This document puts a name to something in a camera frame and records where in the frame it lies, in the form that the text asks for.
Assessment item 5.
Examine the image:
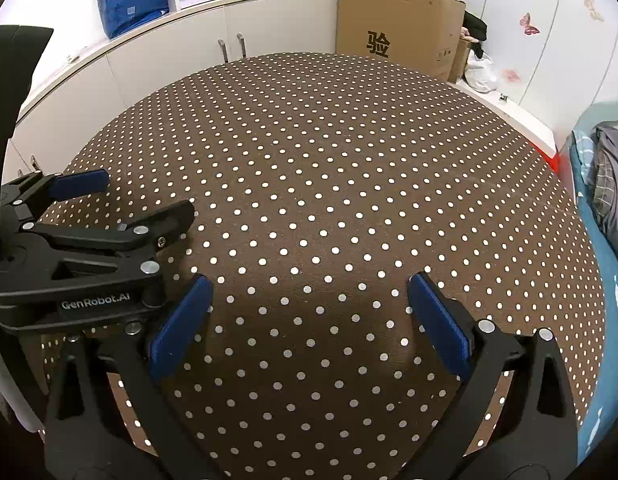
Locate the teal fish print bedsheet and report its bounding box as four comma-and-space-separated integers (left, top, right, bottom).
561, 115, 618, 463

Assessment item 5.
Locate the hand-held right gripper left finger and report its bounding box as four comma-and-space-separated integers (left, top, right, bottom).
44, 274, 226, 480

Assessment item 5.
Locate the dark clothes pile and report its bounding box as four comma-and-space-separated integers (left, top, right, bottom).
461, 10, 490, 59

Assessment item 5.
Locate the white floor platform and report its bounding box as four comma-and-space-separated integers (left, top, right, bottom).
456, 80, 560, 159

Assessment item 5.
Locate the small cardboard box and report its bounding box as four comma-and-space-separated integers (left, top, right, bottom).
446, 37, 472, 84

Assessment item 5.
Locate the white low cabinet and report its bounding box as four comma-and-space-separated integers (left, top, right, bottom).
0, 0, 340, 182

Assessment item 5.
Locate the teal bunk bed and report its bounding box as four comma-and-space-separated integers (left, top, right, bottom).
559, 100, 618, 466

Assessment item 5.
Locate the grey blanket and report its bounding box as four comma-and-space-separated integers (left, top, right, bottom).
591, 125, 618, 262

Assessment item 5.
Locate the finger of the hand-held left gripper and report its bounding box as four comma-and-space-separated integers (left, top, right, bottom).
26, 199, 196, 262
3, 169, 110, 227

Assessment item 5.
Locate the white plastic bag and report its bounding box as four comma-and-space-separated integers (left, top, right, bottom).
464, 52, 500, 94

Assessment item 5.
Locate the large cardboard box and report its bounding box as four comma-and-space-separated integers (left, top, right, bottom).
335, 0, 467, 84

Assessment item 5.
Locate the red object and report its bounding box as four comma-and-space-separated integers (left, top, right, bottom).
531, 142, 562, 174

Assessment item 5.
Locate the pale green wardrobe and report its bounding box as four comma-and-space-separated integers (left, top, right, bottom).
409, 0, 618, 137

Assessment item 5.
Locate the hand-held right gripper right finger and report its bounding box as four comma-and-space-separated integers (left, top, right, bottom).
403, 272, 580, 480

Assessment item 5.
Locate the white cable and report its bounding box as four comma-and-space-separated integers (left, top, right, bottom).
54, 45, 90, 69

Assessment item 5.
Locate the blue plastic bag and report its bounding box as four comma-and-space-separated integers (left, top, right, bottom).
96, 0, 170, 40

